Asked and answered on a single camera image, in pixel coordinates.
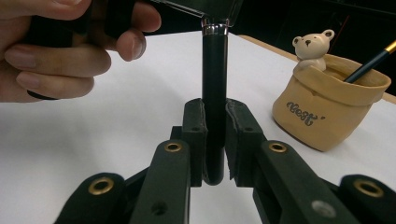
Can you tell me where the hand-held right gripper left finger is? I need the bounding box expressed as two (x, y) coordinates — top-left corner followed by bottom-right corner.
(129, 98), (208, 224)

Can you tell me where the thin dark brush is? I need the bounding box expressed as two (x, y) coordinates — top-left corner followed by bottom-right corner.
(344, 40), (396, 84)

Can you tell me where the white board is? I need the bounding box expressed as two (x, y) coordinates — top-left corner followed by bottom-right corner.
(0, 30), (396, 224)

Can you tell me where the black makeup brush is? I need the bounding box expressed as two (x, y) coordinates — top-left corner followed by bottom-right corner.
(200, 0), (245, 187)

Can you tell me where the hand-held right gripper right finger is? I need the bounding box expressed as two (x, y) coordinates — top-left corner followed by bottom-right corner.
(224, 99), (359, 224)

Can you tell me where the wooden cup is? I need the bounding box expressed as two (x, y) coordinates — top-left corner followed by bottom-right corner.
(272, 29), (392, 153)

